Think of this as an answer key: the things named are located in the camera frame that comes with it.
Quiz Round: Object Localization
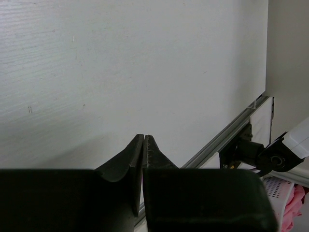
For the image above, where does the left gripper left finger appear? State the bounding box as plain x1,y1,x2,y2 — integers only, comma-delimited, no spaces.
0,134,144,232

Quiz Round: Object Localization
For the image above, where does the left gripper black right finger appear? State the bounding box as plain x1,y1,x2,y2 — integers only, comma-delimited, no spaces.
142,135,278,232

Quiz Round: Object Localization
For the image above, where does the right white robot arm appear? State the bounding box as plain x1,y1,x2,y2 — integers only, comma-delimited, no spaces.
235,118,309,177

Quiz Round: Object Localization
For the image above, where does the pink cloth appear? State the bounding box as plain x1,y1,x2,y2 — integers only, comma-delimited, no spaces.
281,185,306,232

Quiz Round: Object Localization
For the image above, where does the aluminium rail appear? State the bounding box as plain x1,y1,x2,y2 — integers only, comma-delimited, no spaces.
134,95,272,231

